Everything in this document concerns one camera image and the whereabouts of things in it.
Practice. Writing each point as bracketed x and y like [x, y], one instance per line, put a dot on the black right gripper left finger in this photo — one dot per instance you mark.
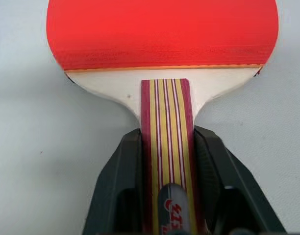
[118, 186]

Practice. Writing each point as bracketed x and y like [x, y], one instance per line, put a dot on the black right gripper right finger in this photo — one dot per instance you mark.
[228, 191]

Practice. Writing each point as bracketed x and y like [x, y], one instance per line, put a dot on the red table tennis paddle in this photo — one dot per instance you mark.
[164, 36]

